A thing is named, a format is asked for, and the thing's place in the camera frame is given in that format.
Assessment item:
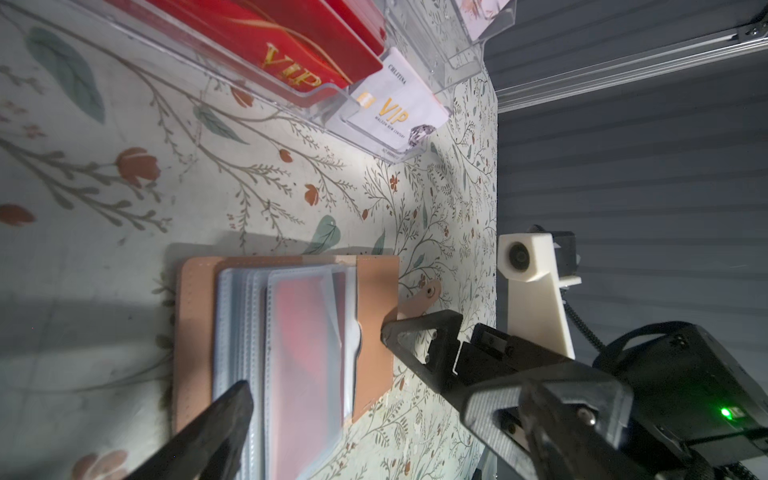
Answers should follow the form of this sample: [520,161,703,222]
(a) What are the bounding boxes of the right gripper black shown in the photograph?
[381,309,634,479]

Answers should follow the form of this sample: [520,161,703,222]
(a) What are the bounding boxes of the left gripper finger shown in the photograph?
[127,380,254,480]

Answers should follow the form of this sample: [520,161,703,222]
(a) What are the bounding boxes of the pink leather card wallet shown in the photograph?
[173,255,441,479]

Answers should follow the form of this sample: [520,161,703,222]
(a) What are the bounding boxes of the clear acrylic card display stand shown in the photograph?
[82,1,517,163]

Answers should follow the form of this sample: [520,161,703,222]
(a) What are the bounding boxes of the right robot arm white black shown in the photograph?
[381,310,767,479]

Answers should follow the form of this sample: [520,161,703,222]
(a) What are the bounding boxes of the white VIP diamond card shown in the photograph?
[342,47,451,151]

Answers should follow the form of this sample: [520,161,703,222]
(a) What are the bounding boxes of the pink VIP card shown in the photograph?
[456,0,517,42]

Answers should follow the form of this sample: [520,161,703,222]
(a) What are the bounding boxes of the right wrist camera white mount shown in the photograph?
[497,232,581,359]

